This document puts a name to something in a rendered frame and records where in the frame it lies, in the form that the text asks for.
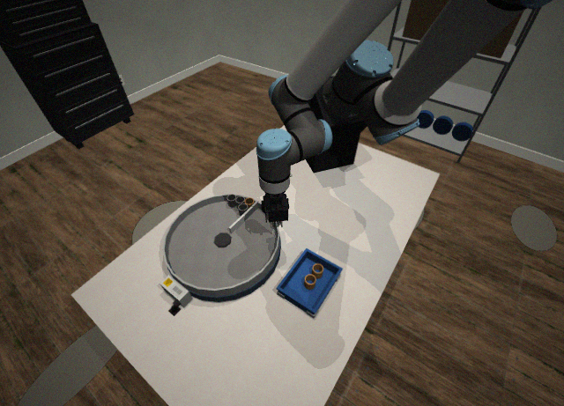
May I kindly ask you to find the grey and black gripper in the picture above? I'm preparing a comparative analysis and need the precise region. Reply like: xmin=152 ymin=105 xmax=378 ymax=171
xmin=261 ymin=191 xmax=289 ymax=228

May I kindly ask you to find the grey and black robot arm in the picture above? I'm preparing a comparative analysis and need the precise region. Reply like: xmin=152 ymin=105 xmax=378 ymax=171
xmin=256 ymin=0 xmax=552 ymax=194

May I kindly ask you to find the blue open crate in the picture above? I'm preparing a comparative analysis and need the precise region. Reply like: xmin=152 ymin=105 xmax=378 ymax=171
xmin=276 ymin=249 xmax=341 ymax=318

